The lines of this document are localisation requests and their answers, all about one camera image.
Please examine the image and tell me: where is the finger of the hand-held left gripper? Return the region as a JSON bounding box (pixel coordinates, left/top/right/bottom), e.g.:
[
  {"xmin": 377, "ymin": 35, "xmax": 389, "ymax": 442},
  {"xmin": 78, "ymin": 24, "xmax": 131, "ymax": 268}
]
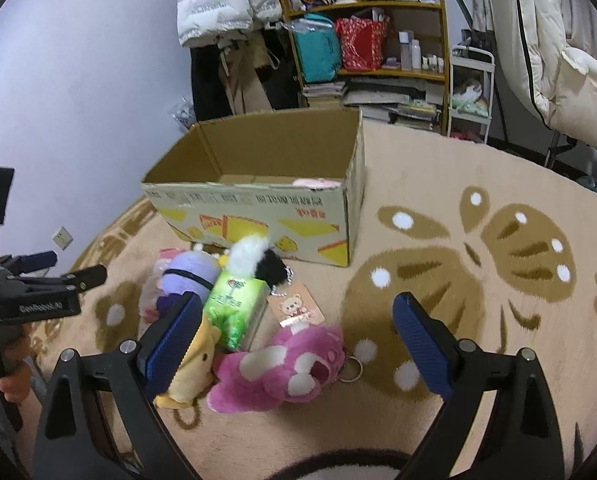
[
  {"xmin": 28, "ymin": 266, "xmax": 108, "ymax": 295},
  {"xmin": 12, "ymin": 251, "xmax": 58, "ymax": 276}
]

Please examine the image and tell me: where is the beige patterned rug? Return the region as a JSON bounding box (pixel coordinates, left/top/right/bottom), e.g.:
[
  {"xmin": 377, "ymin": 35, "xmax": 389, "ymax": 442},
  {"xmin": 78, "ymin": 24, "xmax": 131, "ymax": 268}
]
[{"xmin": 16, "ymin": 122, "xmax": 597, "ymax": 480}]

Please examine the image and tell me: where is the yellow plush toy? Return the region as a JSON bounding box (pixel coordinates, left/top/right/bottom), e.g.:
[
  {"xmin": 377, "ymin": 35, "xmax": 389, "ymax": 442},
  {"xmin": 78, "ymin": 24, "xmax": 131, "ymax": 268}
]
[{"xmin": 153, "ymin": 317, "xmax": 222, "ymax": 409}]

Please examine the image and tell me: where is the metal ball chain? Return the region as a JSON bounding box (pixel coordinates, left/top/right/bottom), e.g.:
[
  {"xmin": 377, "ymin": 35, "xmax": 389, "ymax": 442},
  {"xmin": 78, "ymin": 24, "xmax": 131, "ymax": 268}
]
[{"xmin": 271, "ymin": 267, "xmax": 299, "ymax": 302}]

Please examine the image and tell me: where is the stack of books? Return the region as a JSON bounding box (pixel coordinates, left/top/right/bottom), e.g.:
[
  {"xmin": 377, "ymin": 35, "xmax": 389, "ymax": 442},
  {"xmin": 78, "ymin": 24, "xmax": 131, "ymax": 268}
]
[{"xmin": 301, "ymin": 80, "xmax": 349, "ymax": 108}]

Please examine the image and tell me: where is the person's left hand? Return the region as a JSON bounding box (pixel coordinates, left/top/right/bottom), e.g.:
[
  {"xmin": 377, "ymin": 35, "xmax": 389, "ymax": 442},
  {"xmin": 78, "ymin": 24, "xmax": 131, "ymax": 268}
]
[{"xmin": 0, "ymin": 332, "xmax": 33, "ymax": 406}]

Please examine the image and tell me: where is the wooden shelf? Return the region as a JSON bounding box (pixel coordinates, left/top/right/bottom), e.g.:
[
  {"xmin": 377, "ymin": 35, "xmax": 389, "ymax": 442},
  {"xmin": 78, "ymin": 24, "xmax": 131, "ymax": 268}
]
[{"xmin": 273, "ymin": 0, "xmax": 452, "ymax": 136}]

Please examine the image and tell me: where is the white trolley cart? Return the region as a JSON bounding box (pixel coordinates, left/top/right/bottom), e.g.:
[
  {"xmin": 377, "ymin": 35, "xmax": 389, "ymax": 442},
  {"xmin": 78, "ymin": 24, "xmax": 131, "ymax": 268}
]
[{"xmin": 447, "ymin": 45, "xmax": 495, "ymax": 143}]

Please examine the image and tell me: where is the black and white plush toy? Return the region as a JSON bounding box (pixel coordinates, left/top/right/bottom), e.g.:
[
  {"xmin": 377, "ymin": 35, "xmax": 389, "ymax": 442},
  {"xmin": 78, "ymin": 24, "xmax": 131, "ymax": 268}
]
[{"xmin": 227, "ymin": 236, "xmax": 292, "ymax": 283}]

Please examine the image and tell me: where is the pile of papers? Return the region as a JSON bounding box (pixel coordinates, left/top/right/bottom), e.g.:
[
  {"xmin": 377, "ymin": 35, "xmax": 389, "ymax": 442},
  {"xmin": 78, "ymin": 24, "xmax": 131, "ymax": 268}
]
[{"xmin": 346, "ymin": 77, "xmax": 445, "ymax": 131}]

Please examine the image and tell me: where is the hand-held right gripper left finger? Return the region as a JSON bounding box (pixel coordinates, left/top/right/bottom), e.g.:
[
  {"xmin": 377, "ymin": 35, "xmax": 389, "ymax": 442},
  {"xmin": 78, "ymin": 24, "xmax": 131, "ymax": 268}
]
[{"xmin": 32, "ymin": 291, "xmax": 204, "ymax": 480}]

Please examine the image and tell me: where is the pink soft item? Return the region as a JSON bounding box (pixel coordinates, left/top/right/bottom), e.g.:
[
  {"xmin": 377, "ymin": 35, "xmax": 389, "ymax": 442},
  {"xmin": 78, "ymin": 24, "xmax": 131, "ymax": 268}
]
[{"xmin": 292, "ymin": 177, "xmax": 340, "ymax": 191}]

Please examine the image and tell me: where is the light pink plush toy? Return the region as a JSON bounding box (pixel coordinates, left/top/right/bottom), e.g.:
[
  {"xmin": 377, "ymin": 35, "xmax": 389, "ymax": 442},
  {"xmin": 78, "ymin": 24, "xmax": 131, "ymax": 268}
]
[{"xmin": 139, "ymin": 247, "xmax": 185, "ymax": 323}]

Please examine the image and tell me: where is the cardboard box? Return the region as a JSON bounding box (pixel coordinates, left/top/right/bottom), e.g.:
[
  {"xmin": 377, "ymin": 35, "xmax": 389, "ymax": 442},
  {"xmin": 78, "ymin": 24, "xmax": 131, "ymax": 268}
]
[{"xmin": 142, "ymin": 108, "xmax": 367, "ymax": 267}]

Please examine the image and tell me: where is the red patterned bag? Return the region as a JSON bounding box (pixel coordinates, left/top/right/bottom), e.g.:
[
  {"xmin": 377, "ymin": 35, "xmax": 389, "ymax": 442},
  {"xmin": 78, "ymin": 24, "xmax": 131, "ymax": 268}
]
[{"xmin": 335, "ymin": 16, "xmax": 389, "ymax": 72}]

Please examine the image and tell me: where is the purple plush toy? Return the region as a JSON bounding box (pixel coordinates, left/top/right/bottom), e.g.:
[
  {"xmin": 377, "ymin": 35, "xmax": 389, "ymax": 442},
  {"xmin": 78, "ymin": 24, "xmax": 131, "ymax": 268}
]
[{"xmin": 157, "ymin": 251, "xmax": 219, "ymax": 311}]

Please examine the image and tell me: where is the metal keyring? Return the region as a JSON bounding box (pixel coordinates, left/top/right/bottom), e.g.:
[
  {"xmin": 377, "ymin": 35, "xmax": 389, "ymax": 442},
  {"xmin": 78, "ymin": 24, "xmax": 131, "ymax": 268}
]
[{"xmin": 339, "ymin": 347, "xmax": 364, "ymax": 382}]

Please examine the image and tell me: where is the white puffer jacket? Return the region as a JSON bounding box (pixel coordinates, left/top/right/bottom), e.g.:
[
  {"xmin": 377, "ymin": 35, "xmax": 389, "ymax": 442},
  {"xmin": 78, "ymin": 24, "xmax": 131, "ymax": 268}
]
[{"xmin": 177, "ymin": 0, "xmax": 282, "ymax": 48}]

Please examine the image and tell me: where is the white padded coat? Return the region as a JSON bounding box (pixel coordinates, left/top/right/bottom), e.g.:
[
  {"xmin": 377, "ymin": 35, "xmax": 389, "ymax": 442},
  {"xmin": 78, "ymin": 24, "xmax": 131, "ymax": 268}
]
[{"xmin": 471, "ymin": 0, "xmax": 597, "ymax": 161}]

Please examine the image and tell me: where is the green tissue packet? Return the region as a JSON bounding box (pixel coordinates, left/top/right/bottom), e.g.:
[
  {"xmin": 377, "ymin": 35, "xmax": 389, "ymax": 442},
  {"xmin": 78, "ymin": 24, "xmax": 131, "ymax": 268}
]
[{"xmin": 202, "ymin": 270, "xmax": 272, "ymax": 352}]

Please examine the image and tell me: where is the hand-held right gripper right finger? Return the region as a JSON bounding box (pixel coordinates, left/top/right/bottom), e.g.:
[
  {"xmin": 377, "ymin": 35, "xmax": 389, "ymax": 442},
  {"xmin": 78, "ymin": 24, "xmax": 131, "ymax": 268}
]
[{"xmin": 393, "ymin": 291, "xmax": 565, "ymax": 480}]

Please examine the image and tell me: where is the beige hanging cloth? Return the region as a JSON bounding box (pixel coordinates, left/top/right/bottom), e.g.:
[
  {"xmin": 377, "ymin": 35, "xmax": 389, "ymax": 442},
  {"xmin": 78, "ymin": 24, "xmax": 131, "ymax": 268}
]
[{"xmin": 217, "ymin": 45, "xmax": 274, "ymax": 113}]

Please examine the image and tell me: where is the teal bag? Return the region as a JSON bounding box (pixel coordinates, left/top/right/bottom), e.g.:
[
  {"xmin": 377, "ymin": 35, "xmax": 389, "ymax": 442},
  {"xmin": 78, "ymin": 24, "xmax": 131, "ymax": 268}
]
[{"xmin": 291, "ymin": 16, "xmax": 343, "ymax": 83}]

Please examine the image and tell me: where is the dark hanging coat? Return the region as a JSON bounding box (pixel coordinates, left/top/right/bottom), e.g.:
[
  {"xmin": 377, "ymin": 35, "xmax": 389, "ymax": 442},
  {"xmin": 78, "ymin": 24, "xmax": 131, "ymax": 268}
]
[{"xmin": 190, "ymin": 30, "xmax": 300, "ymax": 122}]

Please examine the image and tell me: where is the bear picture card tag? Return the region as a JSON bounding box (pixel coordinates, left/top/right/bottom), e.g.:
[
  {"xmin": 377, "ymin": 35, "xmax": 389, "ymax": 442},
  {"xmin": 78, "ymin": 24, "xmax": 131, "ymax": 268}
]
[{"xmin": 267, "ymin": 281, "xmax": 325, "ymax": 328}]

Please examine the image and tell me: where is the patterned plastic bag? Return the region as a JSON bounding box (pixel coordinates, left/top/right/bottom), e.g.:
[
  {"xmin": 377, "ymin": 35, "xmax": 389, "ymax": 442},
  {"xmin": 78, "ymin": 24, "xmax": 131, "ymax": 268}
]
[{"xmin": 171, "ymin": 100, "xmax": 197, "ymax": 129}]

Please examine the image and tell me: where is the pink plush bear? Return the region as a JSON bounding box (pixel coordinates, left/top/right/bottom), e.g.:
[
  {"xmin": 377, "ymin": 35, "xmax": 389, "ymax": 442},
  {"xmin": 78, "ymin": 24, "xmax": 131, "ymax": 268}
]
[{"xmin": 207, "ymin": 324, "xmax": 349, "ymax": 414}]

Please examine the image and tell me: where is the white green plush toy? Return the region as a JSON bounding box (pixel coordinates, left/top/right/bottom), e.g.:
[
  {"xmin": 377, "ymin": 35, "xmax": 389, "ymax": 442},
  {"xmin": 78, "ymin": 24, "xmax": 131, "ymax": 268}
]
[{"xmin": 453, "ymin": 79, "xmax": 489, "ymax": 111}]

